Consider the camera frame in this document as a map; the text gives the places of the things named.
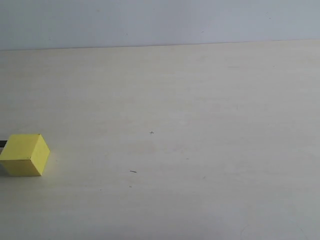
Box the yellow cube block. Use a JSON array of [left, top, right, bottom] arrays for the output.
[[0, 133, 50, 177]]

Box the black and white whiteboard marker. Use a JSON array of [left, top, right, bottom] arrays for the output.
[[0, 140, 7, 148]]

